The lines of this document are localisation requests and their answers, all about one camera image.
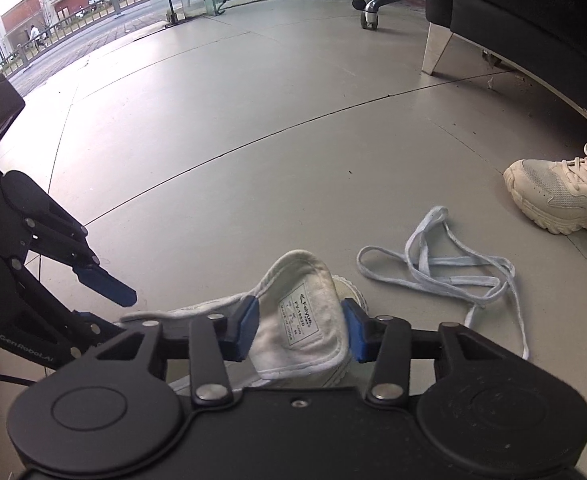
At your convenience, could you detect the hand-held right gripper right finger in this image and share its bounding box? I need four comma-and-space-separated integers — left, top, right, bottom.
342, 297, 529, 407

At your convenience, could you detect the black sofa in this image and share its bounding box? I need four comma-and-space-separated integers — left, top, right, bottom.
422, 0, 587, 128

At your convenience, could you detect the street fence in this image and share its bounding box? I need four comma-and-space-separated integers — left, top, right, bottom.
0, 0, 166, 81

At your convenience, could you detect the white canvas shoe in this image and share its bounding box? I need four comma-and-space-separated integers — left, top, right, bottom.
120, 250, 370, 391

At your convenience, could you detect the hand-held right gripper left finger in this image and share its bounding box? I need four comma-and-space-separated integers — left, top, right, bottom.
94, 296, 261, 408

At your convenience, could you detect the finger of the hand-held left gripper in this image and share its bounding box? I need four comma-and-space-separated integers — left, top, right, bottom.
22, 204, 138, 307
18, 280, 125, 359

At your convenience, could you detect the light blue shoelace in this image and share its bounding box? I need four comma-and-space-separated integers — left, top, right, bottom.
357, 206, 530, 361

